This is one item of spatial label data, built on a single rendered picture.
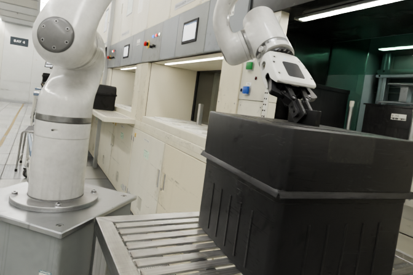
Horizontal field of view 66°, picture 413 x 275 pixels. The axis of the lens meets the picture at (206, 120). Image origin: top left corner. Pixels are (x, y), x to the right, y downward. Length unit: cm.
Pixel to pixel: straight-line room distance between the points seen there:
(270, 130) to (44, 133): 49
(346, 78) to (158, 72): 151
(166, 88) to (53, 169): 195
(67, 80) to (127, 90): 328
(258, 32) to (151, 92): 190
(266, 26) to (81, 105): 46
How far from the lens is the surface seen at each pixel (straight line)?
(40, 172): 78
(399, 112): 147
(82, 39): 70
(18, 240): 75
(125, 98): 408
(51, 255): 71
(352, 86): 159
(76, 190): 80
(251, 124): 53
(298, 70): 71
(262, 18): 80
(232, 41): 78
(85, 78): 82
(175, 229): 70
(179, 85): 268
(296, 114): 63
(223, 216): 62
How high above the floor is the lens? 103
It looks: 3 degrees down
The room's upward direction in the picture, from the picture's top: 8 degrees clockwise
